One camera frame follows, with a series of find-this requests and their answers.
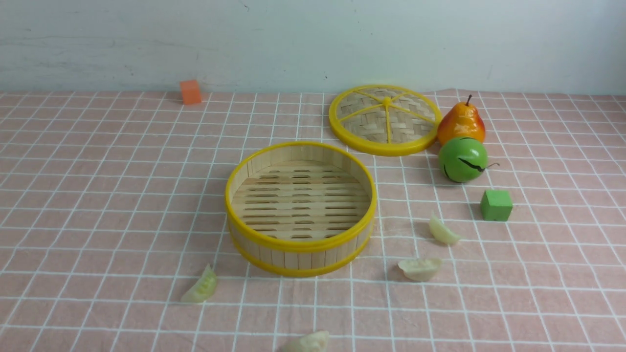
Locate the white dumpling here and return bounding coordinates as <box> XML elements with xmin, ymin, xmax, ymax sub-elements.
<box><xmin>280</xmin><ymin>330</ymin><xmax>330</xmax><ymax>352</ymax></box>
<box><xmin>398</xmin><ymin>258</ymin><xmax>443</xmax><ymax>282</ymax></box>
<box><xmin>428</xmin><ymin>213</ymin><xmax>462</xmax><ymax>245</ymax></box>

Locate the greenish dumpling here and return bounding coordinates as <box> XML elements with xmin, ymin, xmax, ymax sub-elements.
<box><xmin>180</xmin><ymin>264</ymin><xmax>218</xmax><ymax>304</ymax></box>

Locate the white dumpling front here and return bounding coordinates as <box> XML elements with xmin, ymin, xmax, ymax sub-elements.
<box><xmin>280</xmin><ymin>330</ymin><xmax>330</xmax><ymax>352</ymax></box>

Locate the bamboo steamer tray yellow rim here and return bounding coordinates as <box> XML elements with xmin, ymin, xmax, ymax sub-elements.
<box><xmin>225</xmin><ymin>142</ymin><xmax>378</xmax><ymax>278</ymax></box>

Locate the woven bamboo steamer lid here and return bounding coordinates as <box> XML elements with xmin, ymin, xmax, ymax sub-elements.
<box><xmin>328</xmin><ymin>85</ymin><xmax>443</xmax><ymax>157</ymax></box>

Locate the orange foam cube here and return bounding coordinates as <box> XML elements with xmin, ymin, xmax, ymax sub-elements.
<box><xmin>179</xmin><ymin>80</ymin><xmax>202</xmax><ymax>105</ymax></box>

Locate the green toy apple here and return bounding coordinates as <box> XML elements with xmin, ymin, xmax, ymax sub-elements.
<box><xmin>438</xmin><ymin>136</ymin><xmax>499</xmax><ymax>183</ymax></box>

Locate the orange yellow toy pear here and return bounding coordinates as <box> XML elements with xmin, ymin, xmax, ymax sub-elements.
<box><xmin>437</xmin><ymin>94</ymin><xmax>487</xmax><ymax>146</ymax></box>

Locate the green foam cube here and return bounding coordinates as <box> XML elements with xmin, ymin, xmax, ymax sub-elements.
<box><xmin>480</xmin><ymin>189</ymin><xmax>514</xmax><ymax>222</ymax></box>

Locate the pink checked tablecloth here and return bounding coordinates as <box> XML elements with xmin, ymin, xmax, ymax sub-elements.
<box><xmin>0</xmin><ymin>91</ymin><xmax>626</xmax><ymax>352</ymax></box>

